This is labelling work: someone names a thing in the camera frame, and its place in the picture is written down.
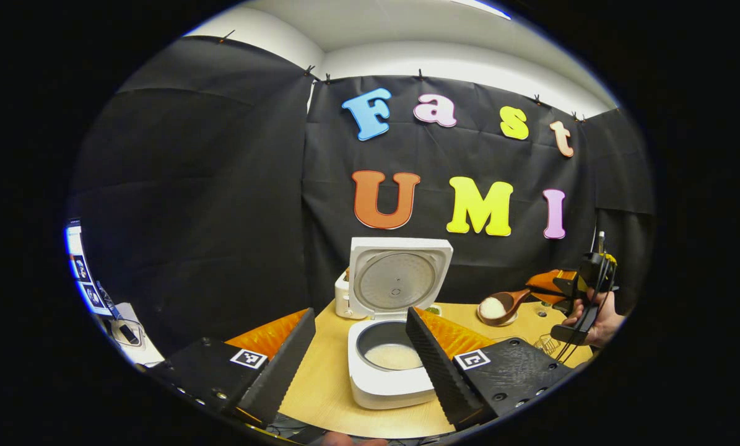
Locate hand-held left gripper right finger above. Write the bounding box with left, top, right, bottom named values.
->
left=405, top=307, right=576, bottom=431

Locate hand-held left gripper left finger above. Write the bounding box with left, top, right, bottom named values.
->
left=149, top=308, right=316, bottom=429

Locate brown wooden spoon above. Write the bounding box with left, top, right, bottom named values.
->
left=478, top=288, right=533, bottom=326

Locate wire chopstick holder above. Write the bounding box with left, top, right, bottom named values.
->
left=533, top=333, right=561, bottom=357

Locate white rice heap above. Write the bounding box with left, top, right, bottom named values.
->
left=365, top=344, right=424, bottom=371

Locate white rice cooker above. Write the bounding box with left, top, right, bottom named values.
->
left=347, top=237, right=454, bottom=411

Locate cream toaster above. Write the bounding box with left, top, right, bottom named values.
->
left=334, top=269, right=355, bottom=320

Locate black backdrop cloth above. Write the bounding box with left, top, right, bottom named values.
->
left=66, top=36, right=658, bottom=357

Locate bright picture panel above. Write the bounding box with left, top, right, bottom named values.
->
left=65, top=220, right=111, bottom=315

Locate ceiling light panel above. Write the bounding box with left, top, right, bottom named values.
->
left=450, top=0, right=511, bottom=20

